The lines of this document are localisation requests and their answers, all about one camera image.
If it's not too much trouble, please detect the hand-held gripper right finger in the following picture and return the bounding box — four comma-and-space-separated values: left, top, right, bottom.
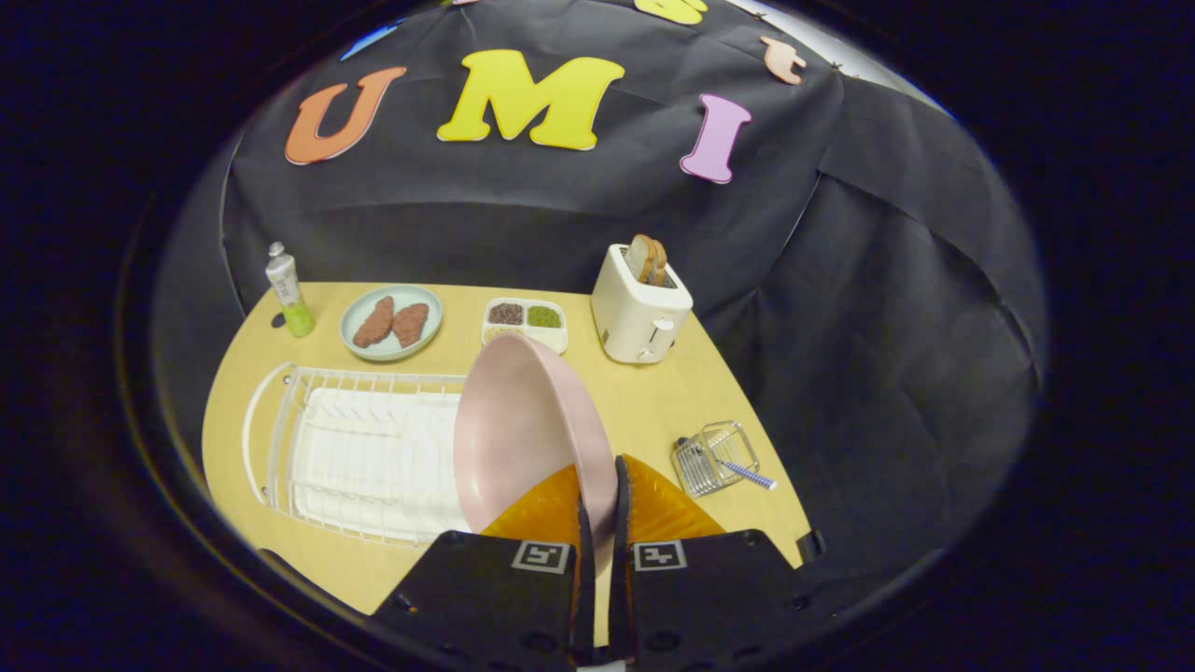
612, 454, 822, 671

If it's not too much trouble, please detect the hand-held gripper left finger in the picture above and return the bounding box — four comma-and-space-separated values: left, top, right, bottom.
369, 462, 598, 671

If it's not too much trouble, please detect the blue checked handle spoon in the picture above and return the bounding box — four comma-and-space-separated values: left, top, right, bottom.
689, 439, 778, 492

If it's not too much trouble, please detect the metal wire basket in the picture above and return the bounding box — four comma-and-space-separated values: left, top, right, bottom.
670, 420, 762, 498

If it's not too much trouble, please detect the pink plate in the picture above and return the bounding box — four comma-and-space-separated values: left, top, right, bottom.
454, 333, 620, 598

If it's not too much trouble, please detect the white wire dish rack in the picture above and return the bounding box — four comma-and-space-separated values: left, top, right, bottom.
241, 362, 472, 547

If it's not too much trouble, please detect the pale green plate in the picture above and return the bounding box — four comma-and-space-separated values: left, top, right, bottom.
339, 285, 443, 362

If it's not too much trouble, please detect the white drip tray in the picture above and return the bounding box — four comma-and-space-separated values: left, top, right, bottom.
289, 387, 472, 542

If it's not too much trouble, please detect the white divided condiment tray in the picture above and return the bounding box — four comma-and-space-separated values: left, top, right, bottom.
481, 298, 569, 356

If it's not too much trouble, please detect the white toaster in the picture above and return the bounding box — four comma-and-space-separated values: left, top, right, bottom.
590, 244, 695, 365

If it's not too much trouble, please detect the brown meat piece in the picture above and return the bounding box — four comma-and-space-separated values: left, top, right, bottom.
392, 302, 430, 349
352, 296, 396, 349

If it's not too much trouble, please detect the black backdrop cloth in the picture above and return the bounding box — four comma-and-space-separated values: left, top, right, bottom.
154, 0, 1051, 598

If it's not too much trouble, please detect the clear bottle with green liquid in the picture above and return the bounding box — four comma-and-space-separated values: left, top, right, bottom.
265, 242, 316, 339

